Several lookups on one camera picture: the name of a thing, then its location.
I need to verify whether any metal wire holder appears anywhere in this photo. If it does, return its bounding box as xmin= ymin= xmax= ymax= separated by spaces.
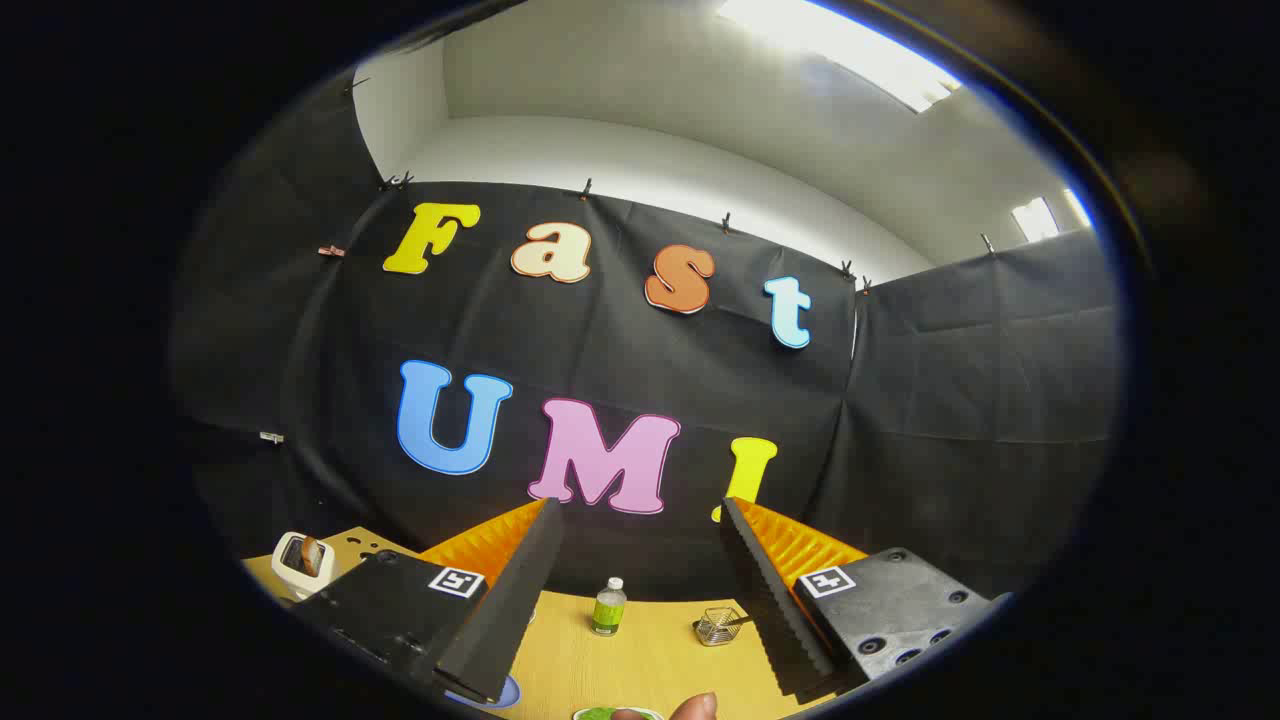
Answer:
xmin=695 ymin=607 xmax=743 ymax=647

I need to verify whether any small ceiling light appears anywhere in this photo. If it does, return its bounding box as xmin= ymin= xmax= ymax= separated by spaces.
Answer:
xmin=1010 ymin=188 xmax=1093 ymax=244

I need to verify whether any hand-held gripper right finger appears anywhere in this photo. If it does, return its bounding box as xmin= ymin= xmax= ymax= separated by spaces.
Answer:
xmin=720 ymin=497 xmax=1011 ymax=701

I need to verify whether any long ceiling light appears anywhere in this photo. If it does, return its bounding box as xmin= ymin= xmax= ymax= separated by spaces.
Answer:
xmin=715 ymin=0 xmax=963 ymax=114

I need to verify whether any blue plate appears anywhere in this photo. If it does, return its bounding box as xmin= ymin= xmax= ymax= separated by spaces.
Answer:
xmin=445 ymin=674 xmax=522 ymax=711

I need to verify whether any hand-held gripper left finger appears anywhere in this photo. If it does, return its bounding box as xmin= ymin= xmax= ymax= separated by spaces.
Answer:
xmin=290 ymin=498 xmax=564 ymax=706

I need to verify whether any white toaster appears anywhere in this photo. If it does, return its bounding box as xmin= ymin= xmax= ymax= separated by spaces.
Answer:
xmin=272 ymin=531 xmax=336 ymax=601

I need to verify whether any green label plastic bottle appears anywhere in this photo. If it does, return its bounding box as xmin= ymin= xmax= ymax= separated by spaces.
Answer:
xmin=590 ymin=577 xmax=628 ymax=638

